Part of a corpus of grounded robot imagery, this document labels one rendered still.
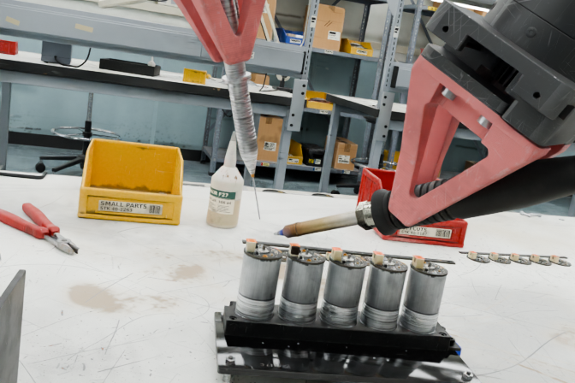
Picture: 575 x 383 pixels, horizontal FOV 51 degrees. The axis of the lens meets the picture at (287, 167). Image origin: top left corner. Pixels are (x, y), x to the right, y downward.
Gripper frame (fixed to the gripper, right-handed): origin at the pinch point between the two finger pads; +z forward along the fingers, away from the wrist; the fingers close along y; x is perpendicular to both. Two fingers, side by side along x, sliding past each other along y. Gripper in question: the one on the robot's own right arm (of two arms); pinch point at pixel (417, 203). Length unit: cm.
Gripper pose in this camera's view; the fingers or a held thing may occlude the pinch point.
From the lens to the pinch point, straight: 31.6
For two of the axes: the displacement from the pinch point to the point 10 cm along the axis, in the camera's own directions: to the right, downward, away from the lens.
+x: 6.5, 6.4, -4.1
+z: -5.0, 7.6, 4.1
